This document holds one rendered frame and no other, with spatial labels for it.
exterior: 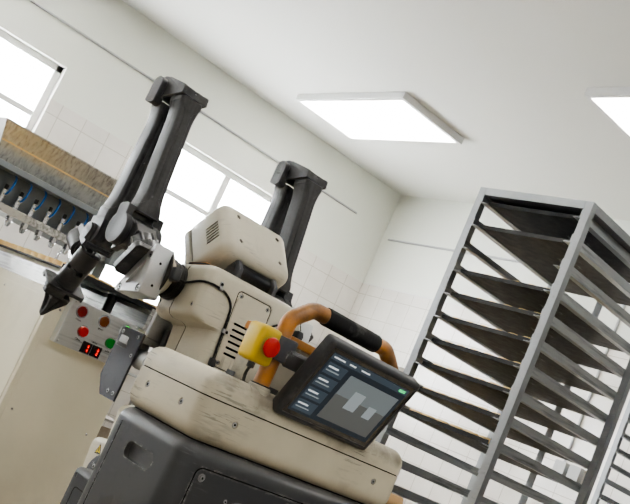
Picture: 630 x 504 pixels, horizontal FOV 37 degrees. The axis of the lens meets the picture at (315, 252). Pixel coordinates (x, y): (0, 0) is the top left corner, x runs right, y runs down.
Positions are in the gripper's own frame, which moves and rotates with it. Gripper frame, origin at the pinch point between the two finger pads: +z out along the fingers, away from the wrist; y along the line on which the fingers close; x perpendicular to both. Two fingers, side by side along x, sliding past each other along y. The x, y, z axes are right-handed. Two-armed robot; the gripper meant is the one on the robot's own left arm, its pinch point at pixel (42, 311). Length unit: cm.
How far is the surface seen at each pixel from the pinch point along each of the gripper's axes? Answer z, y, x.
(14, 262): 28, -22, -76
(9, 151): 14, -17, -125
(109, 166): 98, -198, -433
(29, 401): 42, -29, -26
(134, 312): 13, -51, -48
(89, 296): 28, -51, -75
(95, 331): 18, -37, -35
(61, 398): 39, -38, -28
